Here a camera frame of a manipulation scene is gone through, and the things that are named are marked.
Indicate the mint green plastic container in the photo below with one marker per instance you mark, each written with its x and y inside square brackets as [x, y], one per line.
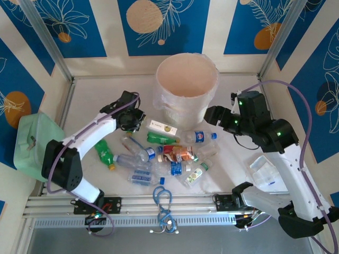
[39, 148]

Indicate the clear plastic tray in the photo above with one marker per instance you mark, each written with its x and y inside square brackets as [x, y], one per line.
[260, 169]

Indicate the green soda bottle yellow cap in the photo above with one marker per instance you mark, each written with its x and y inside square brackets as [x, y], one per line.
[103, 152]

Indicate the arm base wiring bundle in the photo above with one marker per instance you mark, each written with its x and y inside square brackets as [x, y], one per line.
[94, 216]
[246, 217]

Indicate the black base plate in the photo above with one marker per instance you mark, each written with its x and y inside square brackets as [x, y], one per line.
[222, 202]
[116, 205]

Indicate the long blue label bottle blue cap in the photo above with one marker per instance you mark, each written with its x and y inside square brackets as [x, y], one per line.
[143, 177]

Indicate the blue label bottle white cap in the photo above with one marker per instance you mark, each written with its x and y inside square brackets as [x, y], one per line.
[175, 168]

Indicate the aluminium extrusion rail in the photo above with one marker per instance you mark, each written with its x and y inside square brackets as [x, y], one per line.
[185, 205]

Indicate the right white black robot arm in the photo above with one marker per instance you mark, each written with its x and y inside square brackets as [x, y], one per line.
[286, 169]

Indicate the clear bottle red blue stripes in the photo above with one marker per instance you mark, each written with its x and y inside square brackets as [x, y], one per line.
[131, 144]

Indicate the white waste bin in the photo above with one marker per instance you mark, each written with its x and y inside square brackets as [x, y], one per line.
[185, 74]

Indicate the grey metal panel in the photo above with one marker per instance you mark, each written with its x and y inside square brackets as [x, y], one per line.
[212, 243]

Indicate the Pepsi bottle blue label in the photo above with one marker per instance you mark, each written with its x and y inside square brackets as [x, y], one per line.
[200, 137]

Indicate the purple tinted clear bottle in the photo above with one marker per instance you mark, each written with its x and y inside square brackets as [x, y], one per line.
[127, 160]

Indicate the blue stethoscope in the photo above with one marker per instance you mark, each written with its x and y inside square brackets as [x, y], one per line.
[164, 209]

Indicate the aluminium frame post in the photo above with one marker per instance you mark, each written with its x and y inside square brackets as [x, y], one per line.
[48, 39]
[281, 39]

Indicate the brown label bottle white cap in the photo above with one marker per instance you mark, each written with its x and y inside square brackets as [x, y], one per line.
[165, 158]

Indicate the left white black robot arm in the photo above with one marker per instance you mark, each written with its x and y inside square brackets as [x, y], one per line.
[87, 137]

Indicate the lemon label bottle green cap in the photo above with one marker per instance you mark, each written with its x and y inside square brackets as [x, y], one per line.
[195, 174]

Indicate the crushed green plastic bottle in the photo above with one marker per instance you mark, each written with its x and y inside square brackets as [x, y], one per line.
[159, 137]

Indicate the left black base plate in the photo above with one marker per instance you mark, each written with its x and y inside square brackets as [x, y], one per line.
[116, 205]

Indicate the red orange label bottle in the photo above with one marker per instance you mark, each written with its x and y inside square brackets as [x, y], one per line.
[180, 153]

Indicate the white carton box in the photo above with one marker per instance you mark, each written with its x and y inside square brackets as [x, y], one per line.
[161, 127]

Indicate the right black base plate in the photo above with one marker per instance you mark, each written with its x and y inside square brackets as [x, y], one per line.
[222, 202]

